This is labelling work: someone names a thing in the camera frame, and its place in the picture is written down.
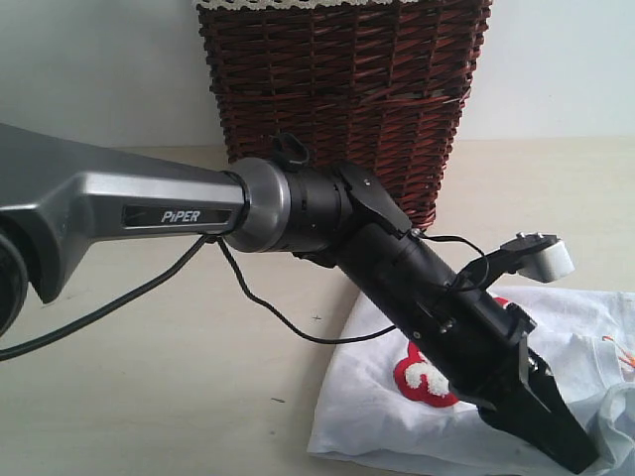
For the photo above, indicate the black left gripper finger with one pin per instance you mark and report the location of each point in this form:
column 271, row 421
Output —
column 522, row 398

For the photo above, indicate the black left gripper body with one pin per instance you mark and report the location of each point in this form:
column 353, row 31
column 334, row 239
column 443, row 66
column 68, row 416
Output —
column 479, row 345

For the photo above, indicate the white t-shirt red logo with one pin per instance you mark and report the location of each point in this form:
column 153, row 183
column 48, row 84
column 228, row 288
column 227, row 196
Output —
column 381, row 404

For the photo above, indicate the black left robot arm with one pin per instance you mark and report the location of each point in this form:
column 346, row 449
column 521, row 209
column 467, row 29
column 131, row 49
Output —
column 58, row 197

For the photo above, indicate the dark brown wicker basket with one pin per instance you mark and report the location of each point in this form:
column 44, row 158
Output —
column 381, row 86

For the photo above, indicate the orange clothing tag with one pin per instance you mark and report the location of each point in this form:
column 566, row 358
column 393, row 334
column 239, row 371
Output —
column 624, row 355

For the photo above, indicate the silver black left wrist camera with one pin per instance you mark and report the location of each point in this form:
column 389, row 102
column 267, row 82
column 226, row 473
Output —
column 540, row 257

